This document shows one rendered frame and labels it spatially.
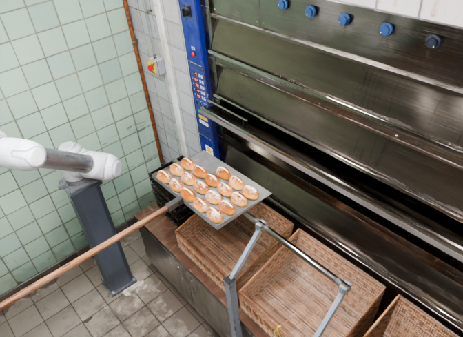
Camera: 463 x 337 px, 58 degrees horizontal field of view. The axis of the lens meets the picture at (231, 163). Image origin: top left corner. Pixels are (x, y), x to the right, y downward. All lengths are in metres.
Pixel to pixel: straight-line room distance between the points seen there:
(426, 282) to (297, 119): 0.91
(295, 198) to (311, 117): 0.55
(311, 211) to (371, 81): 0.86
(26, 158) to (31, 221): 1.38
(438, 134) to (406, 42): 0.33
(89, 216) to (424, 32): 2.14
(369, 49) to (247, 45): 0.68
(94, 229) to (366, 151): 1.81
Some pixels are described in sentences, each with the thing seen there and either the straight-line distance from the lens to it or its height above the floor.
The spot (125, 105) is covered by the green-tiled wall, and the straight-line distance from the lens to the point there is 3.21.
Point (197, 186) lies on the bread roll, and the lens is 2.14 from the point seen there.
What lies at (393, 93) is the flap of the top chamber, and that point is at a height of 1.82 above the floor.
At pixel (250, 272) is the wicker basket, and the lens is 2.37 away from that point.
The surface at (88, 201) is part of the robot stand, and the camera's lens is 2.76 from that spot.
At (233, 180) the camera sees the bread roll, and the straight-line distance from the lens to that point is 2.14.
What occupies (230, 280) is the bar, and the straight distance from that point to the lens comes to 2.06.
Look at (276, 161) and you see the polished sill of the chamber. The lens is 2.32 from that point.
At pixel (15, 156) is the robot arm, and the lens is 2.01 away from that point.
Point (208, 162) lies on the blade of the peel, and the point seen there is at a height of 1.18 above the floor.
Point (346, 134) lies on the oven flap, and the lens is 1.87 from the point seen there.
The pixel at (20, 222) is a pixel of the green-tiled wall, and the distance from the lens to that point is 3.30.
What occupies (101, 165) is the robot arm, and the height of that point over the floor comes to 1.23.
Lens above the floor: 2.60
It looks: 38 degrees down
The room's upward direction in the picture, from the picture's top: 6 degrees counter-clockwise
